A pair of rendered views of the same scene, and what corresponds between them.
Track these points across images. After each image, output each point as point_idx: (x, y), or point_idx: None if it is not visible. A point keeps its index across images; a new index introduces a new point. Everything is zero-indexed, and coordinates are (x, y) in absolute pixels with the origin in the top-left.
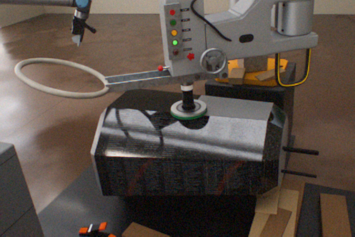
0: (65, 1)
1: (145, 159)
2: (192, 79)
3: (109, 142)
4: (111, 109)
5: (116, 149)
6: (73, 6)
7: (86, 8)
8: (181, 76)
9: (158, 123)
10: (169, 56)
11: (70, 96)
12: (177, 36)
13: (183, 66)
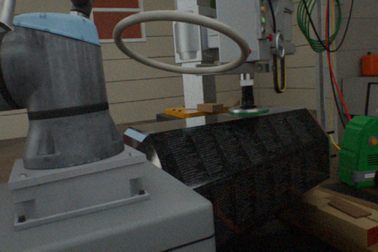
0: None
1: (237, 174)
2: (258, 70)
3: (183, 172)
4: (157, 134)
5: (197, 176)
6: None
7: (90, 10)
8: (254, 65)
9: (224, 134)
10: (261, 34)
11: (248, 46)
12: (263, 14)
13: (263, 50)
